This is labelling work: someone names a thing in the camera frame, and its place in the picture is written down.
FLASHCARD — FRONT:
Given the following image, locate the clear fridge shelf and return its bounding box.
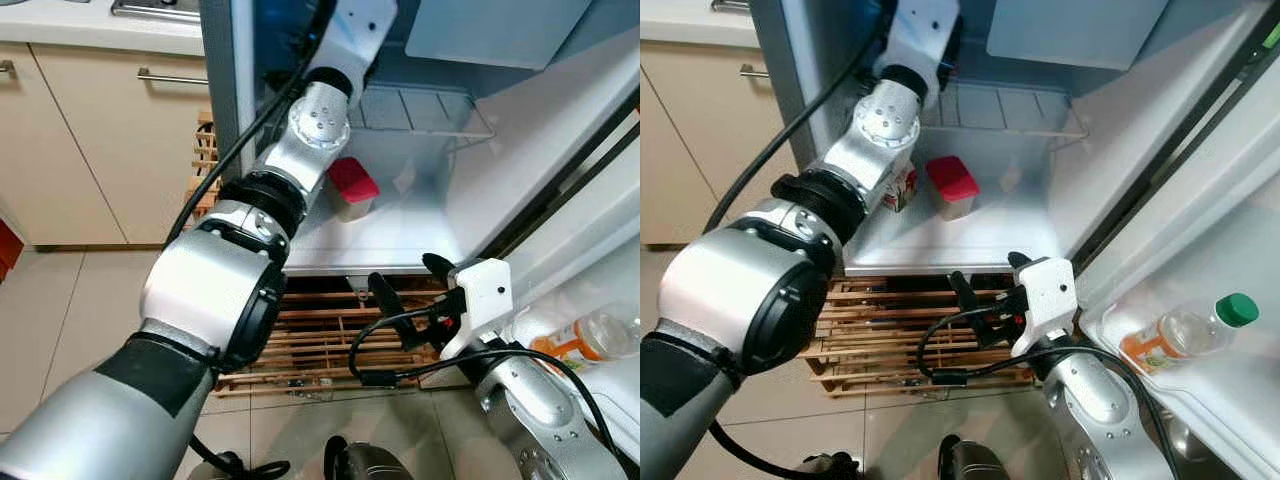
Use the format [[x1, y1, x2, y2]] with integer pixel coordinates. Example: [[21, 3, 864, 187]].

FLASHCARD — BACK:
[[915, 84, 1092, 142], [345, 84, 499, 142]]

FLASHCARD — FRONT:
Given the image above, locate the white fridge door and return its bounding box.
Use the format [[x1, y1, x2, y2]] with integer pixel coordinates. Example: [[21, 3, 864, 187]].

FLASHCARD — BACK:
[[1074, 20, 1280, 480], [498, 98, 641, 480]]

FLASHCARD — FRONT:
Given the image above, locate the wooden slatted rack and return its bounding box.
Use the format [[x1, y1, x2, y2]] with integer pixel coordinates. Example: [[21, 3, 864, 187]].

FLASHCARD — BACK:
[[185, 110, 467, 399], [805, 272, 1053, 399]]

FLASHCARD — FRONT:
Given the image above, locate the red lid food container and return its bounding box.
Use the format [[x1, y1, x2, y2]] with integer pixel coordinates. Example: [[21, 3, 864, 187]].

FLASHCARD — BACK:
[[924, 154, 982, 222], [327, 156, 382, 224]]

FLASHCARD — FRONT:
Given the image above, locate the grey freezer compartment flap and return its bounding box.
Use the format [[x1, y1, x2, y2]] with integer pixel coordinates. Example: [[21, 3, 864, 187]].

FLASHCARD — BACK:
[[984, 0, 1172, 72], [404, 0, 597, 72]]

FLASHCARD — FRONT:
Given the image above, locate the clear bottle orange label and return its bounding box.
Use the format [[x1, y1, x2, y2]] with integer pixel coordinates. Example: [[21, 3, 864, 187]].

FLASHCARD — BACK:
[[527, 308, 641, 377], [1119, 292, 1262, 377]]

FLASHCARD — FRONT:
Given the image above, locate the white red drink carton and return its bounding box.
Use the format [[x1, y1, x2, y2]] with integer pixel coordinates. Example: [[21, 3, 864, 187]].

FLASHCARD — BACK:
[[884, 164, 920, 214]]

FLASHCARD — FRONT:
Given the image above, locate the dark grey robot right leg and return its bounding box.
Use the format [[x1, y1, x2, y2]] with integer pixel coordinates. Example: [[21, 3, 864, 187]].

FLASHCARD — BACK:
[[323, 434, 414, 480], [936, 434, 1014, 480]]

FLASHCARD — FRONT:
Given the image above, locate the dark grey robot leg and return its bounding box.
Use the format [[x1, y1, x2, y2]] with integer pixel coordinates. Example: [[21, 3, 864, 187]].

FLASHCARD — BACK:
[[323, 434, 414, 480], [205, 450, 251, 480], [936, 434, 1014, 480], [800, 451, 862, 480]]

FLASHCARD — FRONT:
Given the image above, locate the dark grey robot left leg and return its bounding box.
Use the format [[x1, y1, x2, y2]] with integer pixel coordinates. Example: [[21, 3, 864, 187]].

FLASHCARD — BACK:
[[205, 450, 251, 480], [800, 451, 862, 480]]

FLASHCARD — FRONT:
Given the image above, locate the white kitchen countertop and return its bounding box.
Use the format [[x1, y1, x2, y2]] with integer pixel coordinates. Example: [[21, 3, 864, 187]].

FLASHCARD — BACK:
[[0, 0, 207, 57], [640, 0, 754, 50]]

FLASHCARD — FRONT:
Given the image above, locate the red object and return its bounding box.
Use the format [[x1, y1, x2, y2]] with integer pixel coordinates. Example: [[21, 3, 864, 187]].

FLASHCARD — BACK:
[[0, 218, 23, 283]]

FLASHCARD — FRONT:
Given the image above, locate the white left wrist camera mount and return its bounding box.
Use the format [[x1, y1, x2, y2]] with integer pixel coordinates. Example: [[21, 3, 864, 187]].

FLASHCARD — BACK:
[[885, 0, 961, 91], [318, 0, 399, 89]]

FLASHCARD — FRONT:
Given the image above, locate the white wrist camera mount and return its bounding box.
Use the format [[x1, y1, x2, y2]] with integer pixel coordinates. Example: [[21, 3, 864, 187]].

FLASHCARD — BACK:
[[318, 0, 399, 89], [1010, 256, 1079, 358], [885, 0, 961, 91], [440, 257, 515, 362]]

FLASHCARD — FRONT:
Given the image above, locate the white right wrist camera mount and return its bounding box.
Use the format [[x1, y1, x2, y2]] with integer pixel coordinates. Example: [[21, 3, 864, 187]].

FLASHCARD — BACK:
[[440, 257, 515, 362], [1010, 256, 1079, 358]]

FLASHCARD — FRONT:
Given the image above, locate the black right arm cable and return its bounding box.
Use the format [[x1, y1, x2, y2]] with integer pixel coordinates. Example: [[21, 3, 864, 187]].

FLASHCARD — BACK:
[[917, 304, 1187, 480], [347, 304, 623, 480]]

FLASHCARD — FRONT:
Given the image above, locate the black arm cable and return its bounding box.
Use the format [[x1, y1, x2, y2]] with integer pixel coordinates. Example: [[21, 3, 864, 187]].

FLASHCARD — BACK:
[[163, 0, 337, 480], [347, 304, 623, 480], [917, 304, 1187, 480], [703, 0, 896, 480]]

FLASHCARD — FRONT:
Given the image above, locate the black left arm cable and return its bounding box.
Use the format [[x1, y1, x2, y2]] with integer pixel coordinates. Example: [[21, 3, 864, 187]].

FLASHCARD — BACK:
[[703, 0, 896, 480], [163, 0, 337, 480]]

